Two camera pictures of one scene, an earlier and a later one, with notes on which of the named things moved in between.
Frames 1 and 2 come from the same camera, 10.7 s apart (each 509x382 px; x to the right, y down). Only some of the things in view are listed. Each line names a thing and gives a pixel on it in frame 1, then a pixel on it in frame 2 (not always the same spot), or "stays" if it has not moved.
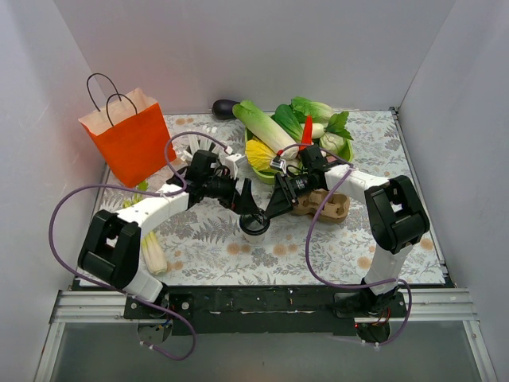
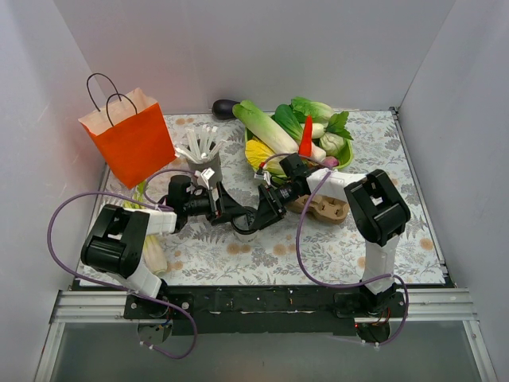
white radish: [317, 130] stays
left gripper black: [238, 194] -> [219, 203]
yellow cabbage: [258, 154] stays
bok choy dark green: [293, 120] stays
